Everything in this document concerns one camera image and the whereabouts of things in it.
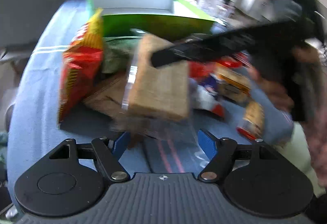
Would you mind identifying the yellow small snack packet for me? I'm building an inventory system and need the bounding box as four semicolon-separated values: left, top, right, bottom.
237;100;264;141

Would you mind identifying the blue white red packet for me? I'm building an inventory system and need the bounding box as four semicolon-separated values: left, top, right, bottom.
189;74;225;118

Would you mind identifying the orange biscuit pack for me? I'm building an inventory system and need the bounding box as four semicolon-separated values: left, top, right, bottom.
215;66;251;104

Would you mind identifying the green snack bag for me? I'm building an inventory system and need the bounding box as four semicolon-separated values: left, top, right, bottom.
102;36;141;74

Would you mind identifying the red cracker bag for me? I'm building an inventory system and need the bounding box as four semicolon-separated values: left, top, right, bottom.
188;52;251;80

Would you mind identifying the person's right hand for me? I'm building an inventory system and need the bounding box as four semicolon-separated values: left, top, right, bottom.
247;45;323;114

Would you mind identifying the blue striped tablecloth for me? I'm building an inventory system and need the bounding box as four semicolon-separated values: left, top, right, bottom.
6;0;294;209

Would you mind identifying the glass pitcher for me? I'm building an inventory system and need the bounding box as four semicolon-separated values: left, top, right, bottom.
196;0;234;20

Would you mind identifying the green cardboard box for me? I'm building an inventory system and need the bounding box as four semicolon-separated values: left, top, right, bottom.
87;0;214;42

